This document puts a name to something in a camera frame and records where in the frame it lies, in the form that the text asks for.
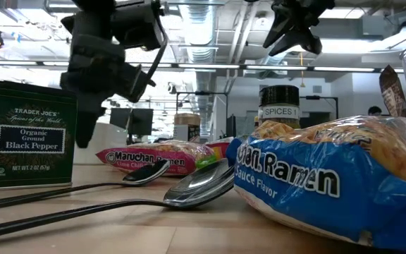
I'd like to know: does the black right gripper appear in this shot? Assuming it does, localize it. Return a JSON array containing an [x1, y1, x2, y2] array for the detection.
[[262, 0, 336, 57]]

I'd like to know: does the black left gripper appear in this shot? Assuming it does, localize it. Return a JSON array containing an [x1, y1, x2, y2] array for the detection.
[[60, 10, 156, 149]]

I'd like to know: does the green black pepper tin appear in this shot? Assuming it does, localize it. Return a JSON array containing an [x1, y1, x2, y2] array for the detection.
[[0, 80, 79, 191]]

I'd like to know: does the yellow green food packet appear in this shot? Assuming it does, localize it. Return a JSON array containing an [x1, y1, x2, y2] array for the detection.
[[96, 140, 215, 176]]

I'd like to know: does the black-lid spice jar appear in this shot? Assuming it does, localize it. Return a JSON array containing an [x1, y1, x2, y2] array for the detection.
[[258, 85, 301, 130]]

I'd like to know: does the tan-lid spice jar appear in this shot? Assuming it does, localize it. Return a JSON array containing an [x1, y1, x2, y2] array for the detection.
[[173, 112, 202, 143]]

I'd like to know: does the white plastic bin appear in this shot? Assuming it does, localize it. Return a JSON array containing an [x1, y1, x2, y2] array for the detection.
[[73, 121, 128, 165]]

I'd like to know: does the black computer monitor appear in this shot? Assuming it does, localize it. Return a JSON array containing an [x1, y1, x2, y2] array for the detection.
[[109, 107, 133, 130], [130, 108, 154, 137]]

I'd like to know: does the long ceiling light bar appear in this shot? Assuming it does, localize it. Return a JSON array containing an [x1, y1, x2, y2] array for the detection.
[[0, 59, 405, 74]]

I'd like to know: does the blue ramen packet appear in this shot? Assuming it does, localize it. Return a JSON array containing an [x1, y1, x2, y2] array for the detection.
[[226, 115, 406, 253]]

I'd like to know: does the dark-handled metal spoon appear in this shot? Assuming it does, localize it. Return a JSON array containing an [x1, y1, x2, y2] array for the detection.
[[0, 159, 171, 212], [0, 158, 235, 241]]

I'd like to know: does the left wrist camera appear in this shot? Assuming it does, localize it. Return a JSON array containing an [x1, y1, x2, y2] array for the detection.
[[111, 0, 165, 51]]

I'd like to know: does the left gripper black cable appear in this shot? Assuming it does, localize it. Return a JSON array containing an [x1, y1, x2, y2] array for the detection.
[[142, 1, 169, 87]]

